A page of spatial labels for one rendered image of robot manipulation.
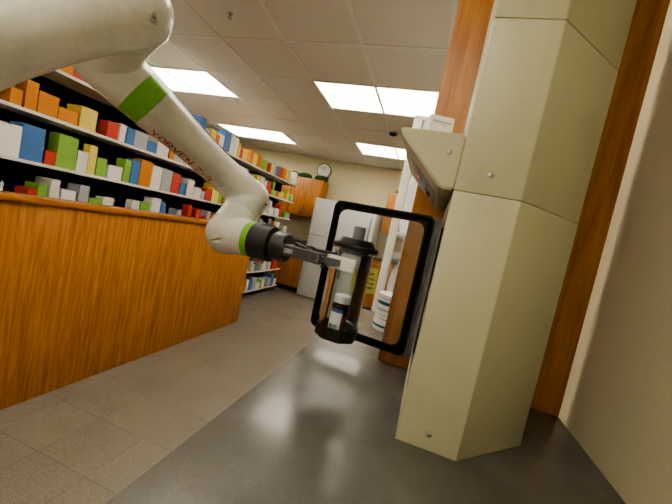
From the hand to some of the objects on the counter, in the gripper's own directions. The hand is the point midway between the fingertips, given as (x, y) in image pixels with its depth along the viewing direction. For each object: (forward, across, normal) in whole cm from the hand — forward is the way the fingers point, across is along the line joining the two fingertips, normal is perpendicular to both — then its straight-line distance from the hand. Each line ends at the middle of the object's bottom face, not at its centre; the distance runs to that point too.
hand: (350, 263), depth 78 cm
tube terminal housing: (+31, +2, +29) cm, 42 cm away
